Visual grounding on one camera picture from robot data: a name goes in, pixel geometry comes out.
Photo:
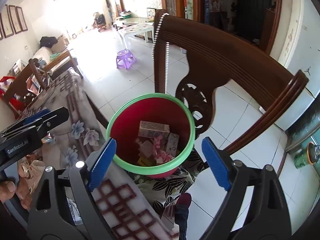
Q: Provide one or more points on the person's left hand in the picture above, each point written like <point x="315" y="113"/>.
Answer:
<point x="9" y="189"/>

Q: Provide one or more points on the framed wall pictures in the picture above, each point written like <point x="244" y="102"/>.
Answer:
<point x="12" y="21"/>

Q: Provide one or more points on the red bag on rack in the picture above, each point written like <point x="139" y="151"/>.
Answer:
<point x="8" y="97"/>

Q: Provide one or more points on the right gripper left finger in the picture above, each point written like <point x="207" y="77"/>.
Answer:
<point x="50" y="216"/>

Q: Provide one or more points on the patterned tablecloth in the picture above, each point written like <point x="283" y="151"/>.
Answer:
<point x="118" y="199"/>

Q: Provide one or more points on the dark wooden chair near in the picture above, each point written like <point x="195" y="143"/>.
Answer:
<point x="215" y="58"/>

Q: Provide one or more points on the red bin with green rim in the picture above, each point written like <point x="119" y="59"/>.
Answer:
<point x="153" y="157"/>

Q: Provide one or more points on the yellow drink carton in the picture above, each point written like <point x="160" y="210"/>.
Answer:
<point x="153" y="130"/>

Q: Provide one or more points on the dark wooden chair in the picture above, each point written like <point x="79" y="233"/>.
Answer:
<point x="215" y="58"/>
<point x="29" y="83"/>

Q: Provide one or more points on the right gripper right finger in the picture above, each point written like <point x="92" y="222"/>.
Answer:
<point x="268" y="215"/>

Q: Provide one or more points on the wooden sofa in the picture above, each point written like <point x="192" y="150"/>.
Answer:
<point x="55" y="64"/>

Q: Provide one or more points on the white refrigerator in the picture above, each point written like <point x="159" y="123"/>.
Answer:
<point x="301" y="52"/>

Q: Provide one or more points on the white coffee table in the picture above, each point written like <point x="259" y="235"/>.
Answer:
<point x="137" y="29"/>

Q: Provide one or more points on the dark wooden chair far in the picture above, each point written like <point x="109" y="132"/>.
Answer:
<point x="29" y="83"/>

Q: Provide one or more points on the purple plastic stool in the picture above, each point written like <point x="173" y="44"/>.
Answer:
<point x="125" y="59"/>

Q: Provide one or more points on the pink white milk carton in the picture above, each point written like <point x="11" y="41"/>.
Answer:
<point x="30" y="170"/>

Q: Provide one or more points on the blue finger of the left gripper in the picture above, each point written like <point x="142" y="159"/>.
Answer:
<point x="35" y="116"/>

